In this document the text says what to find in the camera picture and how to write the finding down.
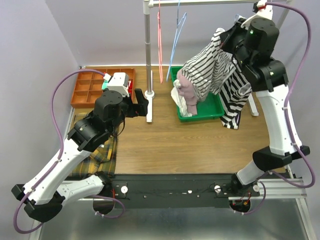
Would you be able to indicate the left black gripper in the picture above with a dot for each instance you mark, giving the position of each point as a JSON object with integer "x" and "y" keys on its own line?
{"x": 135, "y": 107}

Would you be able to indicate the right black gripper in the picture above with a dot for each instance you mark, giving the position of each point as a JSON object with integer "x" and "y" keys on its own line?
{"x": 226, "y": 36}

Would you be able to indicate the thin-striped white tank top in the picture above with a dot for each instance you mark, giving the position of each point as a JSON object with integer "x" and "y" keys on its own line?
{"x": 210, "y": 68}

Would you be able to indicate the light blue wire hanger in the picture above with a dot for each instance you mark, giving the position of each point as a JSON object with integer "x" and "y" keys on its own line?
{"x": 180, "y": 21}

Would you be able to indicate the green plastic bin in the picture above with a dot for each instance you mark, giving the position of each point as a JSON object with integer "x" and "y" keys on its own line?
{"x": 210, "y": 108}

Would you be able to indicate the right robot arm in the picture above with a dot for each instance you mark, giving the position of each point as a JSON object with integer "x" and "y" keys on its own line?
{"x": 251, "y": 43}

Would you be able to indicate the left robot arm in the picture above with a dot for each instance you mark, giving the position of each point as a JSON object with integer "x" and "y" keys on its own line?
{"x": 44, "y": 196}

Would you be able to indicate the blue hanger holding top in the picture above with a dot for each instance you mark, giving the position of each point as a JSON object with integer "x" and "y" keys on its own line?
{"x": 237, "y": 18}

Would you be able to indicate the wide-striped hanging tank top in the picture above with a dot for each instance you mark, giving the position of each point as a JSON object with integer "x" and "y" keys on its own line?
{"x": 234, "y": 91}

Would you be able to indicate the white metal clothes rack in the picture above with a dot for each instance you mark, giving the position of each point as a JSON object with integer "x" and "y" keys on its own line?
{"x": 147, "y": 5}

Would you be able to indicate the red white sock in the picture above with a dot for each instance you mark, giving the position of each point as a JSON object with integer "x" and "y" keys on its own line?
{"x": 130, "y": 86}

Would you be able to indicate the white garment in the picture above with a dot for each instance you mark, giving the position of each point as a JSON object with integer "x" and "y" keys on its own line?
{"x": 179, "y": 100}

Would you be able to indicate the green white sock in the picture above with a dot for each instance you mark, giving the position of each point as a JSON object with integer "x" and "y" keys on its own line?
{"x": 106, "y": 80}

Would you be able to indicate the pink garment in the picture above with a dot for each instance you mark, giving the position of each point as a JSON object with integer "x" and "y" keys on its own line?
{"x": 186, "y": 90}

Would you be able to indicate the orange compartment tray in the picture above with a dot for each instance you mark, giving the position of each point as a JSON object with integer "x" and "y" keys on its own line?
{"x": 88, "y": 86}

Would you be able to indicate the yellow plaid shirt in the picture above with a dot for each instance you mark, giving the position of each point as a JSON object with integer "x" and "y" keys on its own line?
{"x": 103, "y": 159}

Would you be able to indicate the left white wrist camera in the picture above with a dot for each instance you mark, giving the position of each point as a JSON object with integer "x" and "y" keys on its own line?
{"x": 119, "y": 83}

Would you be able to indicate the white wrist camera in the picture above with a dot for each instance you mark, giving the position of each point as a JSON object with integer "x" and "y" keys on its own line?
{"x": 119, "y": 83}
{"x": 264, "y": 11}

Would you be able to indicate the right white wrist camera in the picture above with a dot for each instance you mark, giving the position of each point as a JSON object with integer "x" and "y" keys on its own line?
{"x": 264, "y": 11}

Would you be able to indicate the pink wire hanger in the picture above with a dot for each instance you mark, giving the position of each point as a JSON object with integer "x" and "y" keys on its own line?
{"x": 159, "y": 43}

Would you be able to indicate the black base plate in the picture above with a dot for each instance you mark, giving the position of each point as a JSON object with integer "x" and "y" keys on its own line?
{"x": 163, "y": 191}

